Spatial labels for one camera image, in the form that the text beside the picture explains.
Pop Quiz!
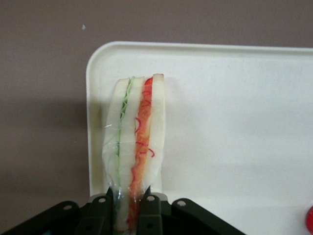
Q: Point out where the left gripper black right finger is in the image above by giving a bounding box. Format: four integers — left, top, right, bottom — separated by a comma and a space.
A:
139, 187, 248, 235

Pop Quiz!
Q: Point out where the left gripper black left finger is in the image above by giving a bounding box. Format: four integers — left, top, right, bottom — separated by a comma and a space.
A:
0, 188, 115, 235

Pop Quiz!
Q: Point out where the triangle sandwich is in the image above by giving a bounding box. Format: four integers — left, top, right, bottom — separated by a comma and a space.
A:
102, 72, 168, 232

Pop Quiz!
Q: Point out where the beige plastic tray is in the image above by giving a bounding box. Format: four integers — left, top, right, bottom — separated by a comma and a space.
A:
85, 41, 313, 235

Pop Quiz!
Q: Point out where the red lid yogurt cup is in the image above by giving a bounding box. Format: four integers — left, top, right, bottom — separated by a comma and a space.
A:
305, 206, 313, 235

